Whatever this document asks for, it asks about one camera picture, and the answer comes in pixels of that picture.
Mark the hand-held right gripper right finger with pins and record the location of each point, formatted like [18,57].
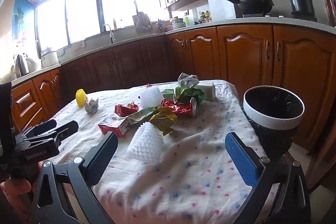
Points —
[241,158]

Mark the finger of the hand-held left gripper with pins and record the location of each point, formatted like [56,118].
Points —
[65,128]
[44,125]

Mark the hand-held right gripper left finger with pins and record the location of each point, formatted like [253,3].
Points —
[105,155]

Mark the white foam fruit net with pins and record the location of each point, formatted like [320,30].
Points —
[151,96]
[145,142]

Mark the yellow snack bag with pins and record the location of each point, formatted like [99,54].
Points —
[164,120]

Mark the crushed green can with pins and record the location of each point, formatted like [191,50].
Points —
[193,95]

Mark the person's left hand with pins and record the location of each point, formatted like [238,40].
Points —
[15,190]

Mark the red and white carton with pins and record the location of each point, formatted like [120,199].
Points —
[114,126]

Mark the yellow foam fruit net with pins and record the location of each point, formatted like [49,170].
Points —
[81,98]

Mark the small grey cat figurine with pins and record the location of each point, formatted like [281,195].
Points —
[92,106]

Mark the crumpled red wrapper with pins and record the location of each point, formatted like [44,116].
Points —
[126,109]

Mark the long green yellow wrapper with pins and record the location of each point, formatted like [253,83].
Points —
[139,115]

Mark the steel kettle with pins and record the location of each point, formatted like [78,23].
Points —
[22,65]

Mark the white rice cooker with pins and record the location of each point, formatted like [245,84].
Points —
[49,57]

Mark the crushed red can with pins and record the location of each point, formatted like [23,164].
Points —
[178,108]

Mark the brown wooden door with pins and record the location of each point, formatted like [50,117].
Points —
[324,155]

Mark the white cloth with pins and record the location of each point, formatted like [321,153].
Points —
[78,45]

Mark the crumpled silver green wrapper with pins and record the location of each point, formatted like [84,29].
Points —
[187,80]

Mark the wooden base cabinets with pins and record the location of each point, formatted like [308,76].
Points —
[244,56]

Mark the chrome kitchen faucet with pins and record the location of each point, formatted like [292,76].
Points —
[111,35]

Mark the kitchen window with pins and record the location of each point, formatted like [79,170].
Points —
[78,14]

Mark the knife rack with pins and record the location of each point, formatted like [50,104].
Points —
[141,23]

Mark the speckled stone kitchen countertop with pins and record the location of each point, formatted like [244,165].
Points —
[236,22]

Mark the dark small figurine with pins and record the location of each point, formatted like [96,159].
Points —
[160,26]

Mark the group of seasoning bottles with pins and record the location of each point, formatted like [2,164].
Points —
[204,17]

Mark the gas stove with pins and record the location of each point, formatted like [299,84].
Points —
[278,16]

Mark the black wok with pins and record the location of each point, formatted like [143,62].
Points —
[252,3]

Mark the dark pressure cooker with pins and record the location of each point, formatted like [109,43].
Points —
[302,5]

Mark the blue wall poster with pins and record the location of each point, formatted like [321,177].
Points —
[22,16]

